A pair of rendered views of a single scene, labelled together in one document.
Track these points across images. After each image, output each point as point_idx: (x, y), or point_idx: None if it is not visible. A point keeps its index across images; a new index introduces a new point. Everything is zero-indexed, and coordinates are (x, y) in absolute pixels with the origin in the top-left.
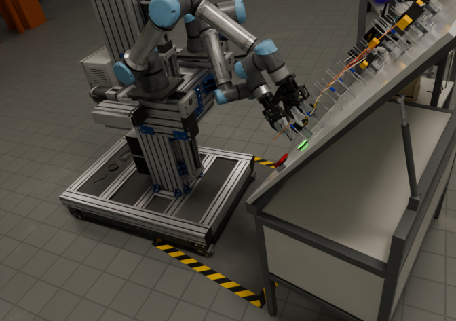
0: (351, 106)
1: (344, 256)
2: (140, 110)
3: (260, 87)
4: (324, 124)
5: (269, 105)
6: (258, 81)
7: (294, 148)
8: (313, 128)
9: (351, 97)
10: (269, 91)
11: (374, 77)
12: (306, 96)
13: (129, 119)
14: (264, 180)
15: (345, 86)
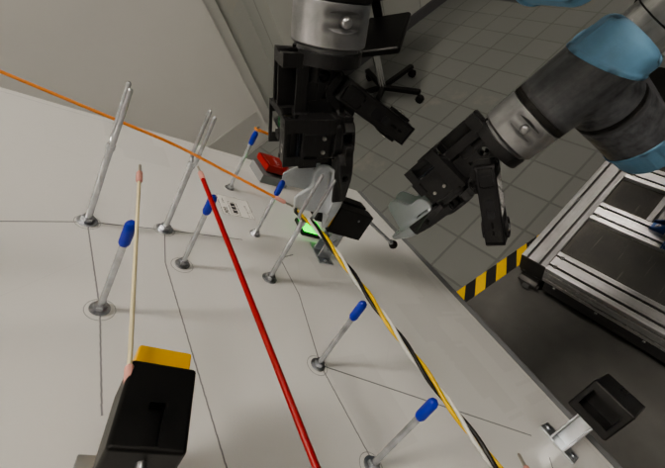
0: (25, 142)
1: None
2: None
3: (511, 96)
4: (294, 266)
5: (438, 142)
6: (535, 77)
7: (486, 328)
8: (523, 398)
9: (221, 319)
10: (497, 132)
11: (18, 291)
12: (281, 150)
13: None
14: (394, 230)
15: (98, 174)
